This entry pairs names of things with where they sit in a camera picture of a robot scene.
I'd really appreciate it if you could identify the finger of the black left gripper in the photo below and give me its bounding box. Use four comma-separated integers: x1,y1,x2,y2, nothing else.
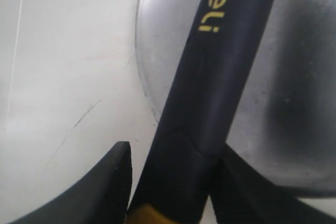
210,146,335,223
14,141,131,224

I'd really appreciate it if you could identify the black and yellow claw hammer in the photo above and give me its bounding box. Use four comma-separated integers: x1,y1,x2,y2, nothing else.
125,0,274,223

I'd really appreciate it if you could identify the round stainless steel plate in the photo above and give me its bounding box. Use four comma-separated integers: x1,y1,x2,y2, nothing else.
135,0,335,198

